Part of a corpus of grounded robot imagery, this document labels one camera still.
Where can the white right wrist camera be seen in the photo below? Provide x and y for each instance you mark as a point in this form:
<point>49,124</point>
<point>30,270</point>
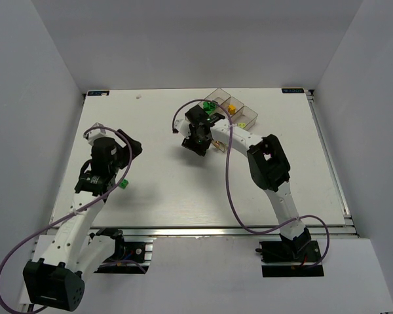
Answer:
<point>181,126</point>

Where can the clear three-compartment container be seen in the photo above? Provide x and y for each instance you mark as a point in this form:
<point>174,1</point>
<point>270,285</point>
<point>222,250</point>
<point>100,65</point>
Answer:
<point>243,113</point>

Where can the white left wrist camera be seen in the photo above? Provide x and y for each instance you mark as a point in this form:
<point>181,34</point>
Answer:
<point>97,131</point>

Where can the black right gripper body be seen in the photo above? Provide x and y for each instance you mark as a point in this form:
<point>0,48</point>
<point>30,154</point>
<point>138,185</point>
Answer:
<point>194,144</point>

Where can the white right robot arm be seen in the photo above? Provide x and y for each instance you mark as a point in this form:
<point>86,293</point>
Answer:
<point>268,164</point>

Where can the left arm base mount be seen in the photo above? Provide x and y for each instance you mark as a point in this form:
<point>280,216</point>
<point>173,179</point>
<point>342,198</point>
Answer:
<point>131,256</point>

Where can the blue label left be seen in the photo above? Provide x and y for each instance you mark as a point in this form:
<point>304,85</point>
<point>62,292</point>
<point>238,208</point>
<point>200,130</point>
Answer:
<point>98,93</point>

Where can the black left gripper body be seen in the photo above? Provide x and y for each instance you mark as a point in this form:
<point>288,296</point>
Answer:
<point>131,146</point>

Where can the green lego brick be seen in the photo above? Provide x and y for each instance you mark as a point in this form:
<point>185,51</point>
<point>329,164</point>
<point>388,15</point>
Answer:
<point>206,106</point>
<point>124,183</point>
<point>212,106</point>

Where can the aluminium rail front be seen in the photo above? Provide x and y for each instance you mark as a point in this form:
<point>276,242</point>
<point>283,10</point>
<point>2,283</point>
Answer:
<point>341,231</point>

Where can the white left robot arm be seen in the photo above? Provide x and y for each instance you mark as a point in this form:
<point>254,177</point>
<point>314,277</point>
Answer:
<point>57,278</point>

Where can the small yellow lego brick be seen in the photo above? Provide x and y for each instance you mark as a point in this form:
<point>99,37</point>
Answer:
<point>231,109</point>

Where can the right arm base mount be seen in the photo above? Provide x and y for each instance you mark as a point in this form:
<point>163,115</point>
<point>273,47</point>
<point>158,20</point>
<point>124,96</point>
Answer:
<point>278,261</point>

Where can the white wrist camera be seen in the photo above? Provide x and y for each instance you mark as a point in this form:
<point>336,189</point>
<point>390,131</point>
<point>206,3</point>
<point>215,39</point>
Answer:
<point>181,126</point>
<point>97,131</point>

